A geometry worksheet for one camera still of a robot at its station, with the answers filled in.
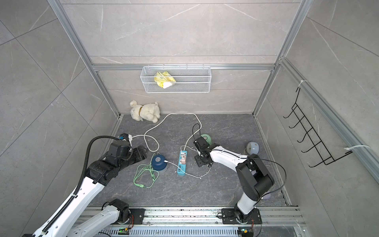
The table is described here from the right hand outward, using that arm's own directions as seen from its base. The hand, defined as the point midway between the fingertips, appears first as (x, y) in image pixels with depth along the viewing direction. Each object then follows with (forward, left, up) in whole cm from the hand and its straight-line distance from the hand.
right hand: (203, 159), depth 91 cm
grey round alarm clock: (+5, -31, +5) cm, 32 cm away
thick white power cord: (+21, +42, -1) cm, 47 cm away
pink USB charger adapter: (-3, +12, +5) cm, 13 cm away
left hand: (-3, +31, +20) cm, 37 cm away
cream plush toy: (+36, +39, +8) cm, 53 cm away
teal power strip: (-6, +13, +1) cm, 15 cm away
